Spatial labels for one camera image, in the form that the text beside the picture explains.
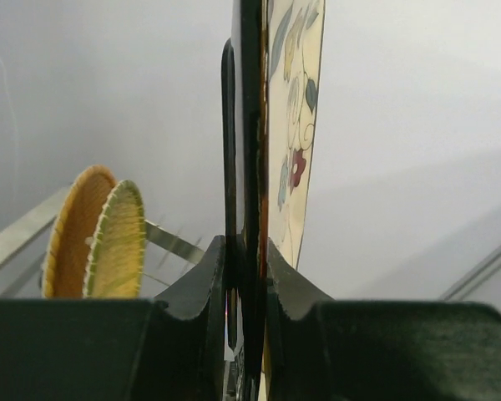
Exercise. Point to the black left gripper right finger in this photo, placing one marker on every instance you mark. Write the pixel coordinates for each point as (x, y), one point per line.
(320, 348)

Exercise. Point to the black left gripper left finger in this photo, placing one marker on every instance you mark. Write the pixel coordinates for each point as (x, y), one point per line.
(170, 347)

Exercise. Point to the green rimmed wicker plate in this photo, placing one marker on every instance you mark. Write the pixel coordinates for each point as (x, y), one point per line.
(115, 261)

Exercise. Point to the aluminium frame rail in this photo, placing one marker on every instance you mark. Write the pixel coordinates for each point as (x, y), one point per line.
(474, 279)

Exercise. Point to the woven wicker plate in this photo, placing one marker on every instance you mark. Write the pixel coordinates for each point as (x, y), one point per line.
(65, 261)

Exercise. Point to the stainless steel dish rack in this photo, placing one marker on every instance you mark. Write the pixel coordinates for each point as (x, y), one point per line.
(22, 233)

